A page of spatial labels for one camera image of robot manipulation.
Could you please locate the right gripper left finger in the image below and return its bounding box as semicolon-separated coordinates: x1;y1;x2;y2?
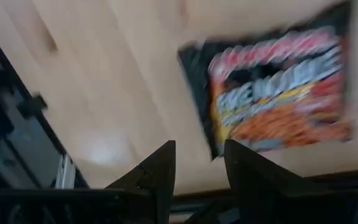
0;139;177;224

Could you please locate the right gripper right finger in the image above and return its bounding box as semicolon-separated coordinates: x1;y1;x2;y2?
224;139;358;224

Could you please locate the black fire noodle pack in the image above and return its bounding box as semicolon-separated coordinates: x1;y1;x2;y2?
177;1;354;161

